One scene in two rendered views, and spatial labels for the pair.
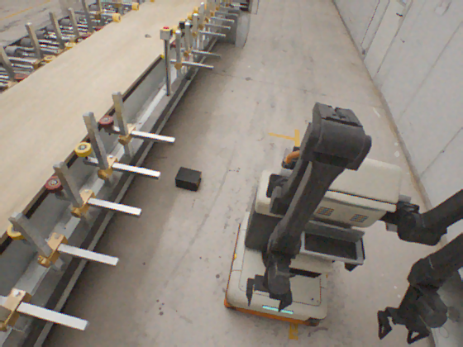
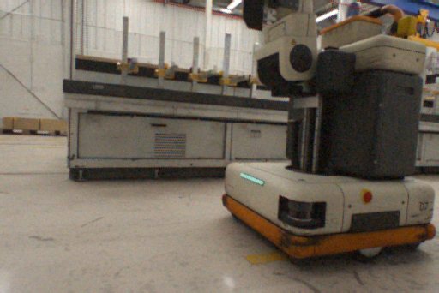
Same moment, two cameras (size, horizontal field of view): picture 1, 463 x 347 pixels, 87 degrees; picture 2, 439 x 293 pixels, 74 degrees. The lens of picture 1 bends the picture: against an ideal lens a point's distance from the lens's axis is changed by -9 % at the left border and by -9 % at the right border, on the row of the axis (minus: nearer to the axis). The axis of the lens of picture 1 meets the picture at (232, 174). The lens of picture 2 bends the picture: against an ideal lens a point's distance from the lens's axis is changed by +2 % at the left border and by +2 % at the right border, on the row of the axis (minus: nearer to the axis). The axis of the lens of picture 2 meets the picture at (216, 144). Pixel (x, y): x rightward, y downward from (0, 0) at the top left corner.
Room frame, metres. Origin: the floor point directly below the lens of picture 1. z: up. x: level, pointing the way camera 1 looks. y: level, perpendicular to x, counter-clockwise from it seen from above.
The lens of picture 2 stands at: (-0.12, -1.40, 0.46)
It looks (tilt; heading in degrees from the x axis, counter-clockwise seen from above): 4 degrees down; 65
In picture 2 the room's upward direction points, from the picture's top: 3 degrees clockwise
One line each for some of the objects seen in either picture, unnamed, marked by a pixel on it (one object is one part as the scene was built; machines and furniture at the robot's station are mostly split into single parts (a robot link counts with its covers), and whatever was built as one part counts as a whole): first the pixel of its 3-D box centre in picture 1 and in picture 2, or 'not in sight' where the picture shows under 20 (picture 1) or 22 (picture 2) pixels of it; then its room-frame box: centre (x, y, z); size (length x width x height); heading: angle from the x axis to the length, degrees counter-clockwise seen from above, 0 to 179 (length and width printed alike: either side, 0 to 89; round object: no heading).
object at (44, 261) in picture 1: (52, 250); (164, 74); (0.40, 0.69, 0.81); 0.14 x 0.06 x 0.05; 177
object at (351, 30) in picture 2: not in sight; (348, 38); (0.95, -0.42, 0.87); 0.23 x 0.15 x 0.11; 87
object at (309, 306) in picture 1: (278, 264); (315, 197); (0.83, -0.42, 0.16); 0.67 x 0.64 x 0.25; 177
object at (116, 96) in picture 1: (123, 129); (254, 73); (1.13, 0.65, 0.90); 0.04 x 0.04 x 0.48; 87
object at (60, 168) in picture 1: (76, 200); (195, 69); (0.63, 0.67, 0.87); 0.04 x 0.04 x 0.48; 87
